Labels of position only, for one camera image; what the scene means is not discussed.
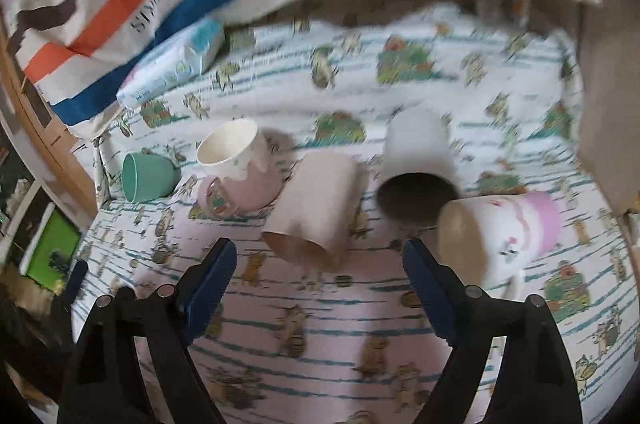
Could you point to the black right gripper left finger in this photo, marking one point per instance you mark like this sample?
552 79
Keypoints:
104 384

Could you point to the beige plastic cup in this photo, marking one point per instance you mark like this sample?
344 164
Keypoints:
309 224

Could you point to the small teal green cup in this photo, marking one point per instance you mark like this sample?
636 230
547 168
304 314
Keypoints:
146 177

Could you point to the white grey tumbler cup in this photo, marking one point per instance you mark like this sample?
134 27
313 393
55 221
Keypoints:
417 175

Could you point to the green box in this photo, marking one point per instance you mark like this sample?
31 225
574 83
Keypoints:
49 253

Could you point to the white pink mug right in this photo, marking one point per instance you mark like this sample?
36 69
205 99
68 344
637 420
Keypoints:
490 240

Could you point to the blue white tissue pack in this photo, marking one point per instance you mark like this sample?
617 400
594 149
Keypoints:
181 58

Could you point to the pink cream handled mug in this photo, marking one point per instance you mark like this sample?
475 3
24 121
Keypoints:
240 176

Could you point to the wooden bed frame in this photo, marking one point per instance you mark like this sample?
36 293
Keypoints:
51 138

